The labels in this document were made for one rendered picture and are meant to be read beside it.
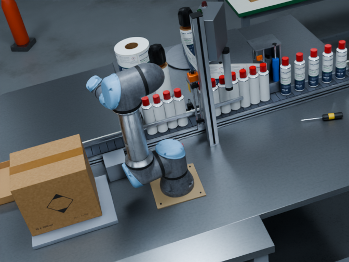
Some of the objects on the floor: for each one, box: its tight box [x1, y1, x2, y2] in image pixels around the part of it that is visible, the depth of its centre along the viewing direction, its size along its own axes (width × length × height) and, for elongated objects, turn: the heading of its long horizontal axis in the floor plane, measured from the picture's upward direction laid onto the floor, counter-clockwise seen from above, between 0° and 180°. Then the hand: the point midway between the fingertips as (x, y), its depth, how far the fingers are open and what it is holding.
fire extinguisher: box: [1, 0, 36, 51], centre depth 523 cm, size 28×28×64 cm
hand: (143, 126), depth 248 cm, fingers closed, pressing on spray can
